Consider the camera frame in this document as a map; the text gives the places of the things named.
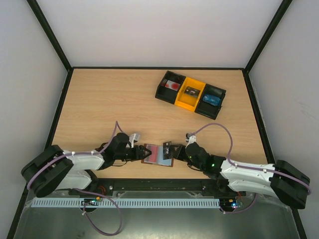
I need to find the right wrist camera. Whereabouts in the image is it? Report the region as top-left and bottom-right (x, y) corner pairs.
(186, 133), (196, 147)

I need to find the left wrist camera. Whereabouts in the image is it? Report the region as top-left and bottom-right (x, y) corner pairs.
(129, 133), (140, 148)

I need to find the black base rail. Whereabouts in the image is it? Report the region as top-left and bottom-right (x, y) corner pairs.
(98, 179), (222, 197)

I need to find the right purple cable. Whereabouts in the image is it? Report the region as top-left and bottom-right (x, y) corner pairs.
(190, 123), (312, 217)

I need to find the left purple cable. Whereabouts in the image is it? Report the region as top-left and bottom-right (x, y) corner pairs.
(26, 121), (132, 191)

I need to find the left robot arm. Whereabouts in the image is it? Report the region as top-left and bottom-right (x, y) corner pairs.
(21, 132), (152, 198)

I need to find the red white card in holder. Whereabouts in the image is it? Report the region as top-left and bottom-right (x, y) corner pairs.
(144, 144), (163, 164)

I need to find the dark vip card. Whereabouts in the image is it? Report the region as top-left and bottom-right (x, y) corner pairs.
(162, 141), (172, 160)
(184, 86), (200, 98)

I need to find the blue slotted cable duct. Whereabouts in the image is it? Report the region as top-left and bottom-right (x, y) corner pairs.
(31, 198), (220, 209)

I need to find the purple cable loop front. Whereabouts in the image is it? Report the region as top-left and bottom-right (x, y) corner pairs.
(74, 188), (123, 236)

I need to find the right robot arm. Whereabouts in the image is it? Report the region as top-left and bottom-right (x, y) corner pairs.
(168, 142), (310, 209)

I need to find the black bin right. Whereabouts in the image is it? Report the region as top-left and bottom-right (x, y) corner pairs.
(195, 84), (226, 120)

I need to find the black bin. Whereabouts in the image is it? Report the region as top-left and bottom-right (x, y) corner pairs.
(195, 84), (226, 120)
(155, 71), (186, 105)

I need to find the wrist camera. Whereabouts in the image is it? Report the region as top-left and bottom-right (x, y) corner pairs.
(186, 133), (196, 147)
(129, 133), (140, 148)

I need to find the yellow bin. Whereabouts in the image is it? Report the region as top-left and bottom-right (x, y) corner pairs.
(175, 77), (206, 112)

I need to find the brown leather card holder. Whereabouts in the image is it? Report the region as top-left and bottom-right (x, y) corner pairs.
(142, 144), (173, 167)

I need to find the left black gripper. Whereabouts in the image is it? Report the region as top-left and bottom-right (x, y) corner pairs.
(115, 145), (152, 161)

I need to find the blue credit card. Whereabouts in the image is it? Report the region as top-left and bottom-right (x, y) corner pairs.
(202, 94), (220, 106)

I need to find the black bin left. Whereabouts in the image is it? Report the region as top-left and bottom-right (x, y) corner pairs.
(155, 71), (186, 105)

